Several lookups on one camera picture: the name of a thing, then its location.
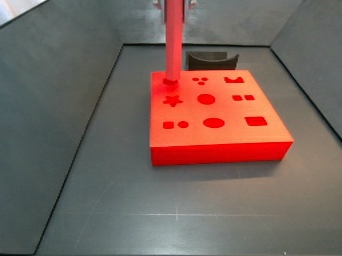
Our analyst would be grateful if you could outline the black curved holder stand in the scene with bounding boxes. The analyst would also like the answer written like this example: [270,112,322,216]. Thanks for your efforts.
[185,51,239,71]

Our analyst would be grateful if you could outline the red hexagonal peg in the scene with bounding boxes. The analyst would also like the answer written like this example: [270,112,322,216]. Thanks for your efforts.
[164,0,183,85]

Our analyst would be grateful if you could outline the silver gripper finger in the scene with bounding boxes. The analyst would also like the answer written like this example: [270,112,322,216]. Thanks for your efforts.
[183,0,198,21]
[152,0,165,23]

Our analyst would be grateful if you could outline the red shape-sorting board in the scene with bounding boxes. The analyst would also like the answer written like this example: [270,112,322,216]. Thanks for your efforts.
[149,70,294,166]

